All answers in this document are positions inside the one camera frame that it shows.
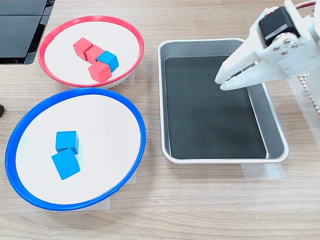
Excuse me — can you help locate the black flat device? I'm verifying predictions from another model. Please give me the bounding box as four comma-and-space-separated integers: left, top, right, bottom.
0, 0, 56, 65

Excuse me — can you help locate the red cube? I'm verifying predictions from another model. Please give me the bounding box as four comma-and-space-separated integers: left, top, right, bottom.
84, 44, 105, 65
72, 37, 94, 60
88, 61, 112, 83

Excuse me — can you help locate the steel tray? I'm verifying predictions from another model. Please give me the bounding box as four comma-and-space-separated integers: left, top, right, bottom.
157, 37, 290, 165

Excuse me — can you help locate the black mat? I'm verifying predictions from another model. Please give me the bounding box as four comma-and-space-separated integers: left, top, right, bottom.
163, 56, 268, 160

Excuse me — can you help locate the red-rimmed white plate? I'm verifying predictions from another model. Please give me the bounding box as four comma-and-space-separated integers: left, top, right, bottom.
38, 15, 145, 90

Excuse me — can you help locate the blue cube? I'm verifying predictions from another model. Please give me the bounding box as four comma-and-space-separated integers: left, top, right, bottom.
55, 130, 80, 155
51, 147, 81, 181
96, 50, 120, 73

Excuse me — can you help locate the clear tape piece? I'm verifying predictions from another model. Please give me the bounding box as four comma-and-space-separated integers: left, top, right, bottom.
241, 162, 286, 180
116, 69, 137, 88

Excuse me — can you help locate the blue-rimmed white plate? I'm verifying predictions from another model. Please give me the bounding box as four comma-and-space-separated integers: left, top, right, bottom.
4, 87, 147, 212

